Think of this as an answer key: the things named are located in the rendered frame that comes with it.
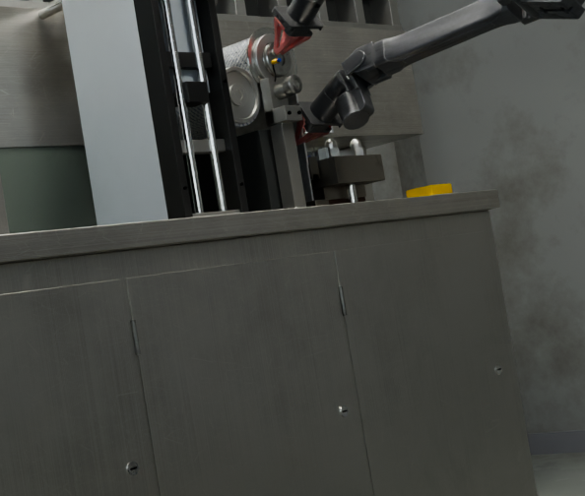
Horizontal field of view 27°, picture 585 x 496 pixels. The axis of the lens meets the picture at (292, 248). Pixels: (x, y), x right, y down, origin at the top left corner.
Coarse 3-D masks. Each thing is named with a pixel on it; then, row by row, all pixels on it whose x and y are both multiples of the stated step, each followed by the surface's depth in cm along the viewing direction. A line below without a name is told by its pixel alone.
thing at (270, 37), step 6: (264, 36) 264; (270, 36) 265; (258, 42) 262; (264, 42) 263; (270, 42) 265; (258, 48) 262; (258, 54) 261; (258, 60) 261; (258, 66) 261; (264, 66) 262; (258, 72) 262; (264, 72) 262; (264, 78) 262
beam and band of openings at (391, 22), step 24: (0, 0) 258; (24, 0) 265; (48, 0) 276; (240, 0) 309; (264, 0) 321; (288, 0) 332; (336, 0) 344; (360, 0) 342; (384, 0) 352; (336, 24) 333; (360, 24) 340; (384, 24) 353
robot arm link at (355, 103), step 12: (348, 60) 256; (360, 60) 254; (348, 72) 255; (360, 84) 257; (348, 96) 255; (360, 96) 254; (348, 108) 254; (360, 108) 253; (372, 108) 255; (348, 120) 255; (360, 120) 256
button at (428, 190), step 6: (426, 186) 255; (432, 186) 255; (438, 186) 256; (444, 186) 258; (450, 186) 259; (408, 192) 259; (414, 192) 258; (420, 192) 257; (426, 192) 255; (432, 192) 255; (438, 192) 256; (444, 192) 257; (450, 192) 259
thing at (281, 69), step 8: (264, 48) 263; (272, 48) 263; (264, 56) 262; (272, 56) 263; (280, 56) 264; (288, 56) 266; (264, 64) 262; (280, 64) 265; (288, 64) 266; (272, 72) 263; (280, 72) 264; (288, 72) 265
